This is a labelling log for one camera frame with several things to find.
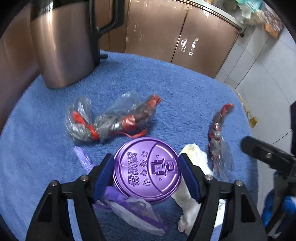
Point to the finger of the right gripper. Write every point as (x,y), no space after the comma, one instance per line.
(272,156)

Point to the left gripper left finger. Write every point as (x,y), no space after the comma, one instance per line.
(51,220)

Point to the white tissue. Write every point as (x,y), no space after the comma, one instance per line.
(182,196)

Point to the small red clear wrapper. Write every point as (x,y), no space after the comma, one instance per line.
(218,147)

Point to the purple plastic bag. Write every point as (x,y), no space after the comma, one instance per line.
(134,211)

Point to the purple cup lid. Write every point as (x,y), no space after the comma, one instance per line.
(146,168)

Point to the clear red plastic wrapper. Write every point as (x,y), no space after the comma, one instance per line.
(126,116)

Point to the brown kitchen cabinets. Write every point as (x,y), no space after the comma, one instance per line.
(152,30)

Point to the blue gloved right hand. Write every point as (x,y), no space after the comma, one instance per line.
(278,213)

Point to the blue towel table cover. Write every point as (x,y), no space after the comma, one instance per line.
(35,148)

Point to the copper steel kettle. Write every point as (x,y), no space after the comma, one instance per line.
(65,39)

